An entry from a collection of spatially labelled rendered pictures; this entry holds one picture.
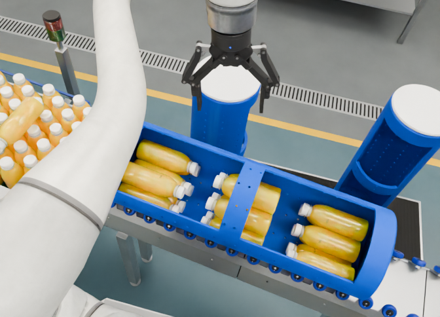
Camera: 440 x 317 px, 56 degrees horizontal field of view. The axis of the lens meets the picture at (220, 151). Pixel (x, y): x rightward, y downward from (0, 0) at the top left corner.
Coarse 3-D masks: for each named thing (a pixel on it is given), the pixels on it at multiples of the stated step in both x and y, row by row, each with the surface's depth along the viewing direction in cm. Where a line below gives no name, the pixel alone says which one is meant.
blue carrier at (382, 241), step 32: (160, 128) 134; (192, 160) 148; (224, 160) 143; (192, 192) 149; (256, 192) 120; (288, 192) 142; (320, 192) 136; (192, 224) 125; (224, 224) 121; (288, 224) 144; (384, 224) 117; (256, 256) 125; (288, 256) 120; (384, 256) 113; (352, 288) 118
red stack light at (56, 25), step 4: (60, 16) 153; (44, 20) 151; (60, 20) 153; (48, 24) 151; (52, 24) 152; (56, 24) 152; (60, 24) 154; (48, 28) 153; (52, 28) 153; (56, 28) 154; (60, 28) 155
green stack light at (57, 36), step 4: (48, 32) 155; (52, 32) 154; (56, 32) 155; (60, 32) 156; (64, 32) 158; (48, 36) 157; (52, 36) 156; (56, 36) 156; (60, 36) 157; (64, 36) 159; (52, 40) 158; (56, 40) 157; (60, 40) 158
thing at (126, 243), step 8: (120, 240) 174; (128, 240) 176; (120, 248) 182; (128, 248) 180; (128, 256) 187; (136, 256) 199; (128, 264) 196; (136, 264) 204; (128, 272) 208; (136, 272) 210; (128, 280) 220; (136, 280) 216
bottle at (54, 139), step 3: (63, 129) 146; (63, 132) 145; (66, 132) 147; (51, 135) 144; (54, 135) 143; (57, 135) 143; (60, 135) 144; (63, 135) 145; (66, 135) 146; (51, 138) 144; (54, 138) 144; (57, 138) 144; (60, 138) 144; (51, 141) 145; (54, 141) 145; (57, 141) 145; (54, 144) 145; (57, 144) 145
